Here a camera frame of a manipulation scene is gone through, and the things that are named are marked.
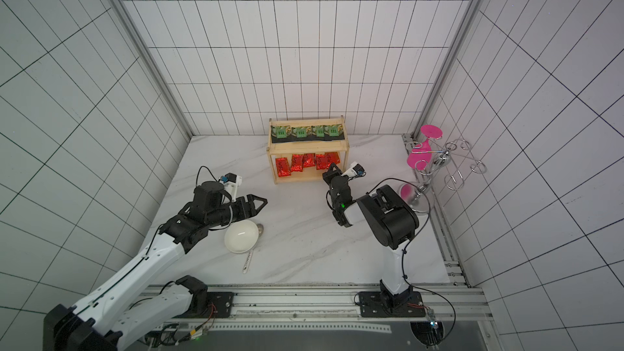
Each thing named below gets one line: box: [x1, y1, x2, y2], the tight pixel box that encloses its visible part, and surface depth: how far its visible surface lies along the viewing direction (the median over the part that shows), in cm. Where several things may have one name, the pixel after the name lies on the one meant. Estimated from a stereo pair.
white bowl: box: [224, 219, 260, 255], surface depth 85 cm
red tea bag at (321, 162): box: [315, 153, 329, 170], surface depth 106 cm
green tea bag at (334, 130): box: [323, 123, 344, 137], surface depth 96 cm
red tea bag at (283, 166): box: [275, 157, 292, 178], surface depth 106 cm
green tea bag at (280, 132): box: [270, 125, 292, 139], surface depth 94 cm
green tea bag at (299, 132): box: [290, 125, 308, 139], surface depth 95 cm
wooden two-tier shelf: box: [266, 115, 350, 185], surface depth 97 cm
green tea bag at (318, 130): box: [310, 125, 325, 138], surface depth 96 cm
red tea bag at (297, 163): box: [290, 154, 304, 173], surface depth 106 cm
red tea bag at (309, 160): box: [303, 152, 317, 168], surface depth 108 cm
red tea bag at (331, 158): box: [324, 151, 341, 169], surface depth 99 cm
